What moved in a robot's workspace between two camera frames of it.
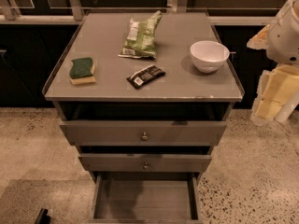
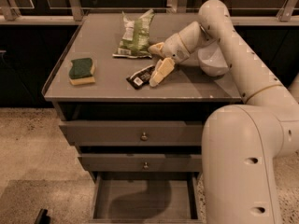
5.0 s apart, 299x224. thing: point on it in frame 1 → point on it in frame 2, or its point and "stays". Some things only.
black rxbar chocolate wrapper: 145,76 stays
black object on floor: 43,217 stays
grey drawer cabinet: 145,98 stays
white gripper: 284,41 → 173,49
